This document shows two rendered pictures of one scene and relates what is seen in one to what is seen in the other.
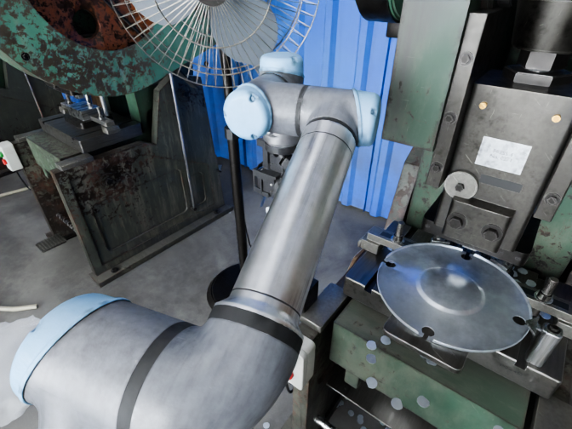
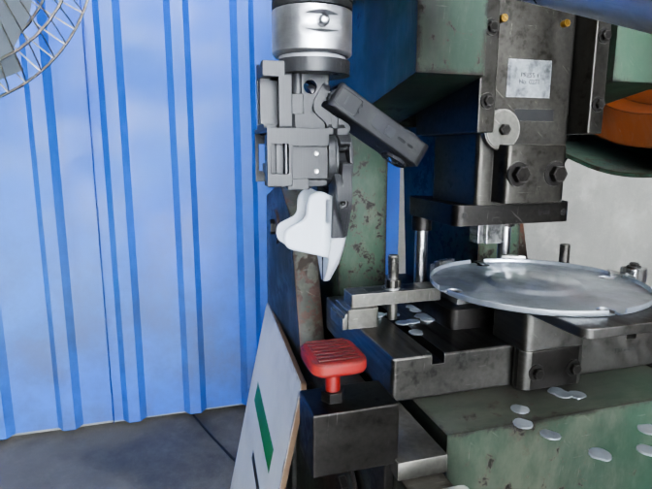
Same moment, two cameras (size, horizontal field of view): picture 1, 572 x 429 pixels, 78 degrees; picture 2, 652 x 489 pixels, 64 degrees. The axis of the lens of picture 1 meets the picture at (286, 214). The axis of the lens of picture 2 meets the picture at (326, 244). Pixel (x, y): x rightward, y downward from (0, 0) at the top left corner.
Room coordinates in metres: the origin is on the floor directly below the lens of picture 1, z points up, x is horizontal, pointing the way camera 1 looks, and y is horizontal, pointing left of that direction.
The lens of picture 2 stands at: (0.33, 0.41, 0.97)
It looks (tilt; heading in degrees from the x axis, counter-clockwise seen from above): 10 degrees down; 306
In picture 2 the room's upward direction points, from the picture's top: straight up
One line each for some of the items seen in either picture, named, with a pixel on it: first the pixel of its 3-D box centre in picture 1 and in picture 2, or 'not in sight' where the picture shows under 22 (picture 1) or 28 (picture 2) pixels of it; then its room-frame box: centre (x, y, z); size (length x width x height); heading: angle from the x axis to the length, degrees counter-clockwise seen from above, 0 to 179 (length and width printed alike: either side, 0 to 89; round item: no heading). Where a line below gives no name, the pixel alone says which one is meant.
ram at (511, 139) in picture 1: (501, 161); (508, 101); (0.58, -0.39, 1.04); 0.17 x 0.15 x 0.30; 143
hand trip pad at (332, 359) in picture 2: not in sight; (332, 382); (0.63, -0.01, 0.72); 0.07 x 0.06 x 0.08; 143
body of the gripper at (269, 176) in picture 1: (279, 168); (305, 127); (0.64, 0.01, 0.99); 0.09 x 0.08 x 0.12; 53
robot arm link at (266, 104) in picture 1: (268, 107); not in sight; (0.54, 0.03, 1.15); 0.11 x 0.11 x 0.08; 69
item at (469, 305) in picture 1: (449, 288); (534, 282); (0.51, -0.33, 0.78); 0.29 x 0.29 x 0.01
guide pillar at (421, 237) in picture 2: not in sight; (420, 246); (0.71, -0.38, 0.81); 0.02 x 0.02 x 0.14
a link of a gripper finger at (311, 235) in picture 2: not in sight; (312, 239); (0.63, 0.02, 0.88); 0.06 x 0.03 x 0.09; 53
